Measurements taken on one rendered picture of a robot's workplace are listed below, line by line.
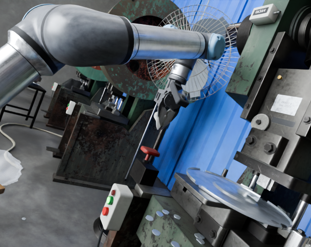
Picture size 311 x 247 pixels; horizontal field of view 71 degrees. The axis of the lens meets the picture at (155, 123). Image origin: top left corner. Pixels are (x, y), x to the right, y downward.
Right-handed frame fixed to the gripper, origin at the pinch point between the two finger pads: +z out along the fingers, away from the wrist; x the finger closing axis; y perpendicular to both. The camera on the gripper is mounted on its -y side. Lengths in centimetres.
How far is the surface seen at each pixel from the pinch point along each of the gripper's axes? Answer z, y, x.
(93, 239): 85, 46, -14
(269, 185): 1.6, -34.0, -22.0
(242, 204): 7.0, -38.6, -7.3
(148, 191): 21.0, -11.2, 1.1
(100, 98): 17, 296, -45
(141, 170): 16.8, -4.2, 2.9
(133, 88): -13, 99, -20
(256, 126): -12.9, -27.9, -14.0
